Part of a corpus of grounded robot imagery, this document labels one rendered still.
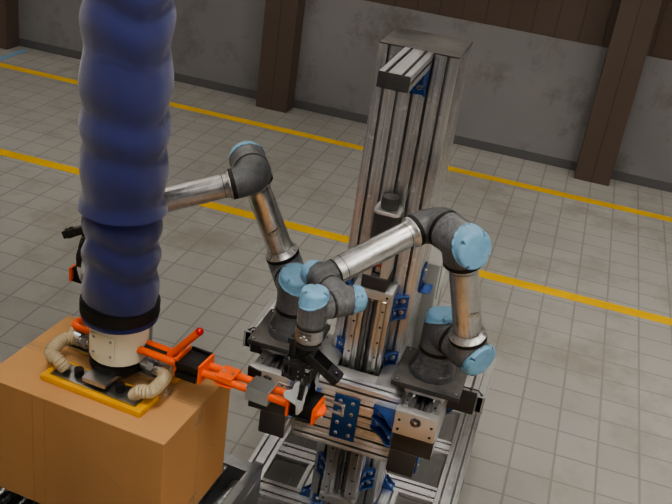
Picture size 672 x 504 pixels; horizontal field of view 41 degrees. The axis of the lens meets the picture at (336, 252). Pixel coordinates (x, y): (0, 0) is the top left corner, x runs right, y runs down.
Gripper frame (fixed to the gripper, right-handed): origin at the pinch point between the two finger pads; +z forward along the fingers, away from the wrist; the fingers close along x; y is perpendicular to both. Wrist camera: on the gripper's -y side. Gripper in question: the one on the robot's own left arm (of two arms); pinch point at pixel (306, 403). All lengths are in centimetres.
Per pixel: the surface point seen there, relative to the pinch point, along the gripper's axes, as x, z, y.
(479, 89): -584, 65, 85
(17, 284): -164, 118, 238
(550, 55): -589, 24, 32
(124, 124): 9, -69, 54
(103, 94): 12, -77, 59
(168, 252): -247, 118, 191
